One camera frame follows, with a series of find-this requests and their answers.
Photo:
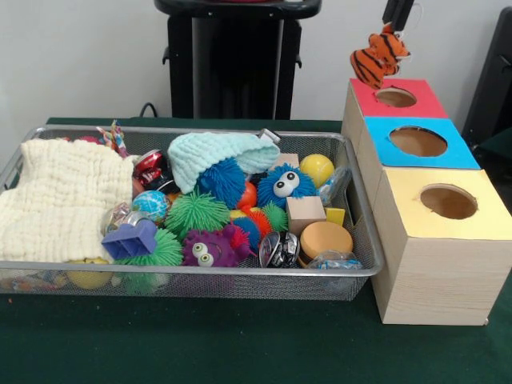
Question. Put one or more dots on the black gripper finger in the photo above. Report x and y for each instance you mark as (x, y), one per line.
(406, 11)
(390, 11)

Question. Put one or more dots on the orange tiger striped toy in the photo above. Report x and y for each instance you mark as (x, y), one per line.
(378, 58)

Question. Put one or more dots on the clear blue plastic packet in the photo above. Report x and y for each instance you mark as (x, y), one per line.
(336, 186)

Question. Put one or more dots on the red black packet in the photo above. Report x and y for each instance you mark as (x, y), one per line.
(150, 166)

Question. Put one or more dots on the clear mesh bin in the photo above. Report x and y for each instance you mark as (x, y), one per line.
(356, 240)

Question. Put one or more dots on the wooden box with three holes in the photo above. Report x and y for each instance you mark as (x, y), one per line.
(436, 264)

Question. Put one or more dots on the black chair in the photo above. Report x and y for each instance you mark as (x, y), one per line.
(492, 88)

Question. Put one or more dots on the yellow ball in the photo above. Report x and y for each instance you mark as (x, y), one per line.
(318, 170)

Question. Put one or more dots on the blue fuzzy ball with eyes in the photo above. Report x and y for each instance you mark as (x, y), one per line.
(286, 186)

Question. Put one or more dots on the yellow block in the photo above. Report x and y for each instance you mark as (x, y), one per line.
(335, 216)

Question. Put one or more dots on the wooden cube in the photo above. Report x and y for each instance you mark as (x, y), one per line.
(306, 214)

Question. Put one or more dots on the mint green knit cloth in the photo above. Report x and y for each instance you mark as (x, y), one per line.
(208, 152)

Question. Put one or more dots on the round wooden disc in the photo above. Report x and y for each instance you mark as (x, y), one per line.
(325, 240)

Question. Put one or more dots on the clear crumpled plastic packet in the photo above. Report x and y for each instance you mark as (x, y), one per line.
(334, 260)

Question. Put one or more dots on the black silver round toy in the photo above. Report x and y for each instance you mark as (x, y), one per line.
(278, 249)

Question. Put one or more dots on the small green spiky ball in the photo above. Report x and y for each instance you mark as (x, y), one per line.
(196, 213)

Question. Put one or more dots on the purple spiky ball with eyes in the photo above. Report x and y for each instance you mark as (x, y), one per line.
(210, 248)

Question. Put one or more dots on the blue globe ball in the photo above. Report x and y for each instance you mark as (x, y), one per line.
(150, 206)

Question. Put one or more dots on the large green spiky ball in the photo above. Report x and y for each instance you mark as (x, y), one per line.
(166, 250)

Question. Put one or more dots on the silver can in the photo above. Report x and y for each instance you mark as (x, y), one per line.
(120, 214)

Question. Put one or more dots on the purple plastic block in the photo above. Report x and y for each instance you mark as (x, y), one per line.
(132, 240)

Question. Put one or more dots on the cream waffle cloth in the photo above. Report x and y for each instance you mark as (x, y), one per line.
(60, 192)

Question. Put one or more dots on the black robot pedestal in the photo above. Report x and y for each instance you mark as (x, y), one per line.
(240, 64)

